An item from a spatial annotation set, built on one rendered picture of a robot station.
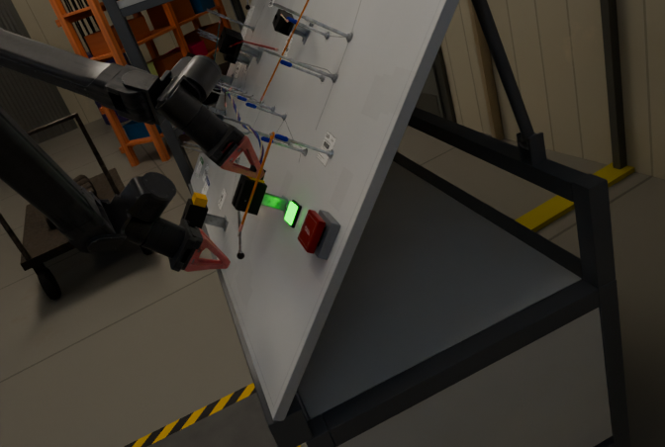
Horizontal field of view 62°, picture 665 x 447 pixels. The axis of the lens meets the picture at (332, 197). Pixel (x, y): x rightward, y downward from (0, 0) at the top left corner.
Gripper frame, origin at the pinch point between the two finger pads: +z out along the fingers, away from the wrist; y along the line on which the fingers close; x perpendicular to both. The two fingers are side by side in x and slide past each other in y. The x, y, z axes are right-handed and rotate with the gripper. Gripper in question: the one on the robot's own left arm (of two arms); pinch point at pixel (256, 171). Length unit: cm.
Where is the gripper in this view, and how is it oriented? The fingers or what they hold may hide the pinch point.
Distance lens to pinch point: 98.4
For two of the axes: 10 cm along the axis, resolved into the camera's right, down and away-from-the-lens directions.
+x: -6.4, 7.7, -0.8
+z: 6.8, 6.0, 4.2
